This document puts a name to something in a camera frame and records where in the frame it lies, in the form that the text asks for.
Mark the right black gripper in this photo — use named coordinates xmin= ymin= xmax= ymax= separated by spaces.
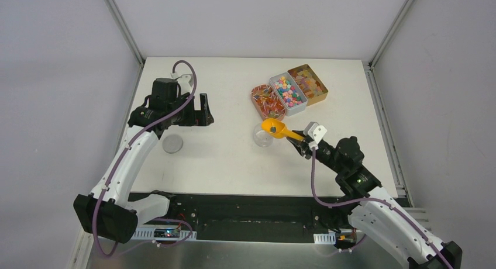
xmin=287 ymin=130 xmax=346 ymax=176

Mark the yellow plastic scoop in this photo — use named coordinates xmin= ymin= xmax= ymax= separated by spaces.
xmin=261 ymin=118 xmax=292 ymax=139

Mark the clear plastic jar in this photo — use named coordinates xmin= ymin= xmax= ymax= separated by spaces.
xmin=253 ymin=123 xmax=274 ymax=147

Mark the orange tray of lollipops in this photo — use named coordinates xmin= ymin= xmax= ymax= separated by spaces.
xmin=250 ymin=84 xmax=286 ymax=121

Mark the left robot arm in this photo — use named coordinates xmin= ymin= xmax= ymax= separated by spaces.
xmin=73 ymin=74 xmax=214 ymax=243

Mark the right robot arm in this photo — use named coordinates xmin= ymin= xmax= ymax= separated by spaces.
xmin=288 ymin=131 xmax=463 ymax=268

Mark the white tray of star candies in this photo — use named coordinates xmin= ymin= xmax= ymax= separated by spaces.
xmin=268 ymin=72 xmax=308 ymax=116

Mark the clear jar lid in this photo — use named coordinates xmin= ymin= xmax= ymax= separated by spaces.
xmin=162 ymin=134 xmax=184 ymax=154

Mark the gold tray of gummies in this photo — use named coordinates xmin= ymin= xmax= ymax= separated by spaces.
xmin=288 ymin=64 xmax=329 ymax=106

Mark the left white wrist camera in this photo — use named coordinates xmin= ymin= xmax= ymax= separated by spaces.
xmin=171 ymin=73 xmax=194 ymax=95

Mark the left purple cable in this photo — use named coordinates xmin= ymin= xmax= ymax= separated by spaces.
xmin=92 ymin=60 xmax=198 ymax=259

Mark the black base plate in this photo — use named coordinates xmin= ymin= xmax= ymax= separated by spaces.
xmin=151 ymin=194 xmax=352 ymax=243

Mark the aluminium frame rail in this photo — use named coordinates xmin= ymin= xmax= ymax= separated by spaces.
xmin=77 ymin=205 xmax=433 ymax=237

